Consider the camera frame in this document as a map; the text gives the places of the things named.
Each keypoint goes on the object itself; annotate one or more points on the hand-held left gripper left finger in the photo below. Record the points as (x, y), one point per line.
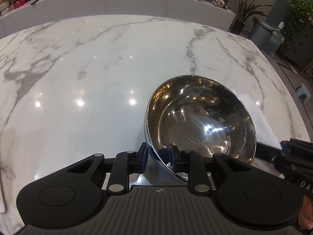
(144, 158)

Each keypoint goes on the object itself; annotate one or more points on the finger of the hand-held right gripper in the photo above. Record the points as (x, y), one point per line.
(285, 147)
(269, 150)

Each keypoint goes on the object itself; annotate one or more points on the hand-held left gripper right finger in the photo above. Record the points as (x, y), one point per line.
(172, 156)

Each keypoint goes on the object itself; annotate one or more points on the stainless steel bowl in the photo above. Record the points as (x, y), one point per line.
(203, 127)

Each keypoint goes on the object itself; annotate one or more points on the person's right hand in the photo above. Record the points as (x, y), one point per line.
(306, 215)

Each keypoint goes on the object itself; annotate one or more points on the light blue stool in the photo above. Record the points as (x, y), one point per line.
(303, 91)

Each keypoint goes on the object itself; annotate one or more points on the dark cabinet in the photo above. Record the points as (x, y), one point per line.
(299, 51)

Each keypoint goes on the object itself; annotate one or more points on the grey trash bin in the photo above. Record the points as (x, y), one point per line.
(261, 35)

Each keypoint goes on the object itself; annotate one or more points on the green leafy plant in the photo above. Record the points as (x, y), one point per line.
(298, 12)

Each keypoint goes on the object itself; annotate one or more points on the long leaf potted plant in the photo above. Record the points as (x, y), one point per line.
(242, 11)

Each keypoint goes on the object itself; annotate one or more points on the white marble counter ledge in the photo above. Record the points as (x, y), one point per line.
(122, 3)

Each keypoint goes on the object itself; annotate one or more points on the black and white figurine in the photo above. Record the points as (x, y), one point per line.
(218, 2)

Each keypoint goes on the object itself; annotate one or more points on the red box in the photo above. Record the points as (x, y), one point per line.
(19, 2)

